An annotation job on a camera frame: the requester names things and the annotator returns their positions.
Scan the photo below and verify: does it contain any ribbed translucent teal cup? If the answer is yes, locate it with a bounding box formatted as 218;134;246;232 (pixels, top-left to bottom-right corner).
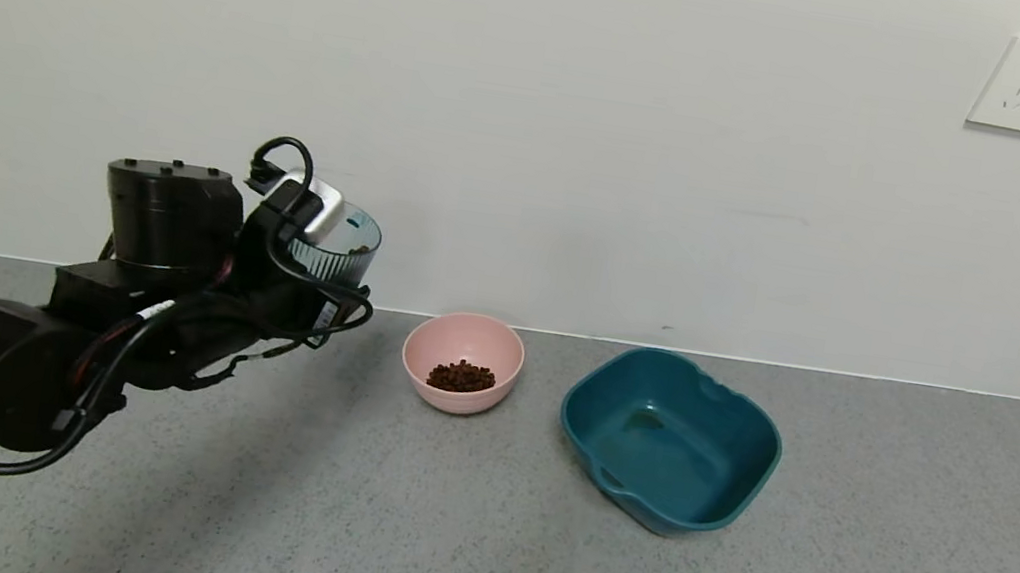
283;193;388;294

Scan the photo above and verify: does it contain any pink plastic bowl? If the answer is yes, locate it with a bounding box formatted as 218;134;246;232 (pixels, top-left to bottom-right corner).
394;303;531;425

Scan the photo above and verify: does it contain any teal square plastic basin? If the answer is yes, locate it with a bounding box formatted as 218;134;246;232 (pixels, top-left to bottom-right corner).
543;335;796;554

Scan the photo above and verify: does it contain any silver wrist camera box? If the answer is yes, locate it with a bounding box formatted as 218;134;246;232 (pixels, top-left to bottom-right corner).
258;167;351;251

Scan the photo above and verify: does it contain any black camera cable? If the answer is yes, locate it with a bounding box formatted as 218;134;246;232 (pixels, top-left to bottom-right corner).
223;131;399;352

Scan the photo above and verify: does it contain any black cable with white labels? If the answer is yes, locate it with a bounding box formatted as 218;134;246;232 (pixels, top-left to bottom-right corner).
0;276;195;502

